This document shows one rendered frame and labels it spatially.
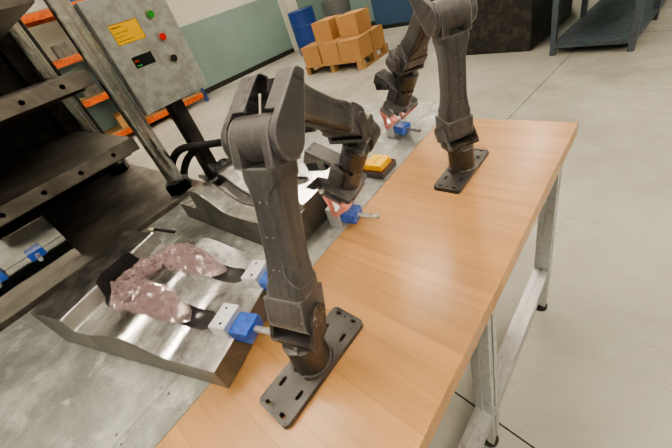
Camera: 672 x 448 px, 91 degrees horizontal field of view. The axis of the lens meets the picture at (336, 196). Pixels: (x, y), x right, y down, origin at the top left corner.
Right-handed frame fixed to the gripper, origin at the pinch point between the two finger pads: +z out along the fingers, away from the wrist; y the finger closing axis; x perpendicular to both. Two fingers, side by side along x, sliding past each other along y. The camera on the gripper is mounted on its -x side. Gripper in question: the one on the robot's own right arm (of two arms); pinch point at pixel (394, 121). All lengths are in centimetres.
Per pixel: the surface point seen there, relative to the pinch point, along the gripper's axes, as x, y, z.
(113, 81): -70, 62, -4
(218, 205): -10, 63, -1
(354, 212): 19.6, 42.0, -10.8
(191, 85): -80, 35, 17
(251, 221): 3, 61, -7
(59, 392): 5, 110, 2
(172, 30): -91, 31, -1
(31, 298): -38, 117, 28
